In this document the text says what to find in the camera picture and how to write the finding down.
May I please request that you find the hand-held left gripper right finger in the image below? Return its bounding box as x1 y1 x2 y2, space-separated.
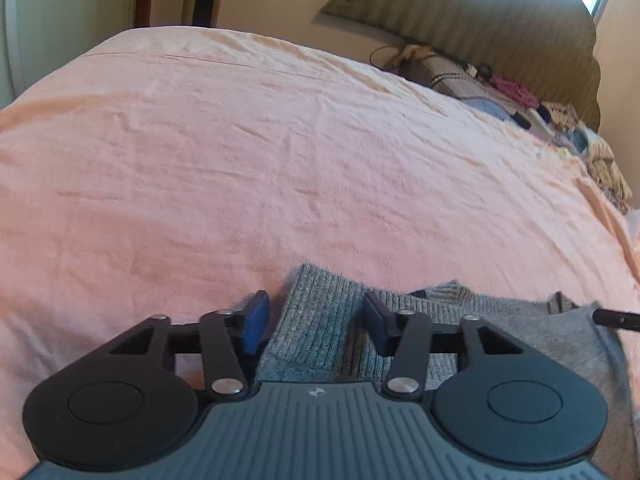
363 291 526 403

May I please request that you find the magenta cloth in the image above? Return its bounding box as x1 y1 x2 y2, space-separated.
490 76 539 109

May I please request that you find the olive padded headboard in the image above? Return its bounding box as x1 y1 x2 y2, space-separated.
312 0 602 131

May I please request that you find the grey sweater with navy sleeves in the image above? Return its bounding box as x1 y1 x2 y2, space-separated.
257 263 637 480

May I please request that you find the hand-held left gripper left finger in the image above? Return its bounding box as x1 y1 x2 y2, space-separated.
107 290 271 403

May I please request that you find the pile of light clothes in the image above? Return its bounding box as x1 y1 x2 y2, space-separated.
542 101 634 211

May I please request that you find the patterned pillow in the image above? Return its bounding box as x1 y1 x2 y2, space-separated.
400 44 516 121

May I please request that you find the pink bed sheet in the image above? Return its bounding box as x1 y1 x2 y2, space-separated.
0 25 640 480

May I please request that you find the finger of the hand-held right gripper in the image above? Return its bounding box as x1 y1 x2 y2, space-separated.
591 308 640 332

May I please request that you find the white wardrobe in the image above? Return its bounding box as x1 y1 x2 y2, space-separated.
0 0 133 111

